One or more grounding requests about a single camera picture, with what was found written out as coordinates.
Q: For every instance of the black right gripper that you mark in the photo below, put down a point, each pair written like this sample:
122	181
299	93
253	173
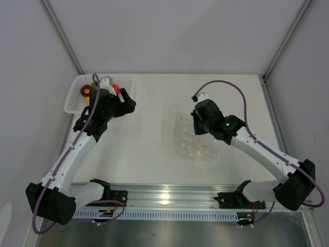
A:
197	130

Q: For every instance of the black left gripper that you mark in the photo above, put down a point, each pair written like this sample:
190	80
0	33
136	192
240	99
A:
126	107

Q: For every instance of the red apple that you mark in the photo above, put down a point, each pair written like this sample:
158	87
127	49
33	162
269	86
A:
116	88

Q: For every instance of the clear zip top bag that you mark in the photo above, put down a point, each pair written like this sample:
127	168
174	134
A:
187	143

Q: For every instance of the dark red mangosteen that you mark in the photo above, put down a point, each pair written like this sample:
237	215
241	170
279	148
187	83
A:
86	90

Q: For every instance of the white radish with green top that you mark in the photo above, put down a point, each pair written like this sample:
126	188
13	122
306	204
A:
94	85

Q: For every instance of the yellow banana bunch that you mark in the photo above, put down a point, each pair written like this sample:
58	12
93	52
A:
87	100

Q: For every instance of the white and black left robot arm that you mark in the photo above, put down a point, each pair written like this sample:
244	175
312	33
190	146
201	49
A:
52	198

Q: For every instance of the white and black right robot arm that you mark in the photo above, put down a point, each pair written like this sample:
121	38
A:
293	178

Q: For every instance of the white perforated plastic basket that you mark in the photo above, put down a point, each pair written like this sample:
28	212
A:
75	102

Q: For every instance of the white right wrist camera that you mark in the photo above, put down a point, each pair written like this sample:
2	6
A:
200	97

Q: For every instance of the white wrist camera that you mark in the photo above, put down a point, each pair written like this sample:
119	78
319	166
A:
107	83
200	97

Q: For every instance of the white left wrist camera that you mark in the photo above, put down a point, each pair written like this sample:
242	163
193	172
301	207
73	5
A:
107	83

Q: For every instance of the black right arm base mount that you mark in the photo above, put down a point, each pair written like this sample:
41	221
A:
236	200

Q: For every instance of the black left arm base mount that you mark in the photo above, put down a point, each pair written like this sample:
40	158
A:
116	195

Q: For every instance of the aluminium mounting rail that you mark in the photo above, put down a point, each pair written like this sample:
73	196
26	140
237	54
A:
172	197

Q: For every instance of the white slotted cable duct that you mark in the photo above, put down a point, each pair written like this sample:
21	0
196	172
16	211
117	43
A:
160	215

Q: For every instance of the left aluminium frame post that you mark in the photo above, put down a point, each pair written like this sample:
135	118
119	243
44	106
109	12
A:
54	21

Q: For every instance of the aluminium frame post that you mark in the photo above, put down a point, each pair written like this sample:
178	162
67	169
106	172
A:
289	36
54	21

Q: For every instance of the right aluminium frame post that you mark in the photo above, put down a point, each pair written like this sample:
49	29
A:
289	36

